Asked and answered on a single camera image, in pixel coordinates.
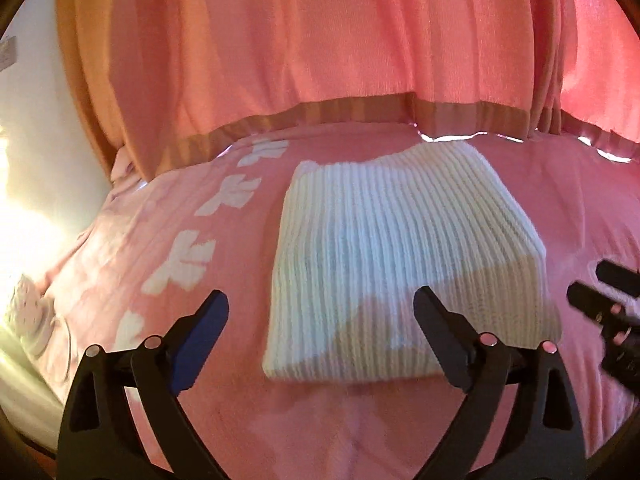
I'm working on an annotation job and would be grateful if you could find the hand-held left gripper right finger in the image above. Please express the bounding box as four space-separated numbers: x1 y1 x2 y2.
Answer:
413 285 584 480

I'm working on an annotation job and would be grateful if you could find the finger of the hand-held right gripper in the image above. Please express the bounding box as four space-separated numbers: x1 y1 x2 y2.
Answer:
566 281 633 342
596 259 640 295

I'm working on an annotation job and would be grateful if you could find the pink blanket with white bows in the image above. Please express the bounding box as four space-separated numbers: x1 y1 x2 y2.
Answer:
10 130 640 480

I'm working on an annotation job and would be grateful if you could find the pink curtain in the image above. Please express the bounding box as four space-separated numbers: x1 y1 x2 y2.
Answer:
55 0 640 181

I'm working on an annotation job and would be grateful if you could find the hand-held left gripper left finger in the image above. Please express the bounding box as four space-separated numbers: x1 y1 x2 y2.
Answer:
57 289 231 480

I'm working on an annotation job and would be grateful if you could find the small pale plush object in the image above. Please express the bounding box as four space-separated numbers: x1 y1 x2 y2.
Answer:
4 274 57 357

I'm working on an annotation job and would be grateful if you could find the white knit sweater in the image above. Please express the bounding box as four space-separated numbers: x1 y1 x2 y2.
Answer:
262 141 563 386

